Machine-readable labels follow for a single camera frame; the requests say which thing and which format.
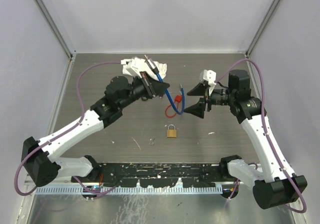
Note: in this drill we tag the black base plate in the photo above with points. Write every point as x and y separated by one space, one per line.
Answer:
159 175

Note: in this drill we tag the small brass padlock key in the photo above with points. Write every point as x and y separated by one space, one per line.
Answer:
152 141

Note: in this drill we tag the white crumpled cloth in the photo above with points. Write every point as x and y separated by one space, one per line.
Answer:
162 68

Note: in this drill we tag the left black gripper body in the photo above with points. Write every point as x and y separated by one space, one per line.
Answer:
140 89

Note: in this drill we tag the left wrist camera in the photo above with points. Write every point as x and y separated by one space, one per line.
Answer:
134 67

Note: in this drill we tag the aluminium frame rail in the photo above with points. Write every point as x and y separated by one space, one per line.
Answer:
29 182

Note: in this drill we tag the slotted cable duct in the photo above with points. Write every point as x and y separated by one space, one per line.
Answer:
175 190

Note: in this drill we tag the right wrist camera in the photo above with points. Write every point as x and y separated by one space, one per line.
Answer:
208 79

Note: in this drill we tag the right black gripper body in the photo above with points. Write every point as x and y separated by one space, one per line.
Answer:
220 97

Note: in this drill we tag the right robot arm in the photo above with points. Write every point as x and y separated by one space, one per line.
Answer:
276 183

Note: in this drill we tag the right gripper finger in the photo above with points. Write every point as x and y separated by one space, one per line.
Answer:
199 89
197 109

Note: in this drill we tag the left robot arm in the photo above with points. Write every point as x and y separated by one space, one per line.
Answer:
42 158

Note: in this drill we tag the red cable padlock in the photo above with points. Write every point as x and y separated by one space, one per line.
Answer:
177 101

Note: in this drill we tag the brass padlock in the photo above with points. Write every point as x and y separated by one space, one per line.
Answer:
171 131

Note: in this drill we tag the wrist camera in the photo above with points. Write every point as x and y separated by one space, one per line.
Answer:
134 67
208 79

